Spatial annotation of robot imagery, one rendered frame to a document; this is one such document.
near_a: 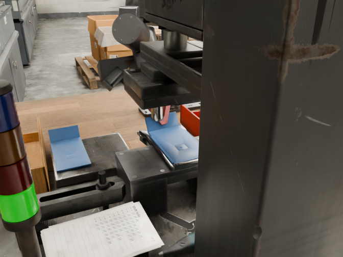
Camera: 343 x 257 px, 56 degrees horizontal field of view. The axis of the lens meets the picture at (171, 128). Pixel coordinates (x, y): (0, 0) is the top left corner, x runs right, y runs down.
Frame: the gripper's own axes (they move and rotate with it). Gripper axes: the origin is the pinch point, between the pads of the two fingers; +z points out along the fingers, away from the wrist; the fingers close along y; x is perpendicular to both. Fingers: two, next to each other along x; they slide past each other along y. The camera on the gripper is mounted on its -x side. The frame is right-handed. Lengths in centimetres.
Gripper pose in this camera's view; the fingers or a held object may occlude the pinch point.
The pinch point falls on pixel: (162, 120)
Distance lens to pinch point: 68.3
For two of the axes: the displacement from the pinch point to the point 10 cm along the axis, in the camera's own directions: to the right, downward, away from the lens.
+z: 2.4, 9.7, -0.1
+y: 3.3, -0.9, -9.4
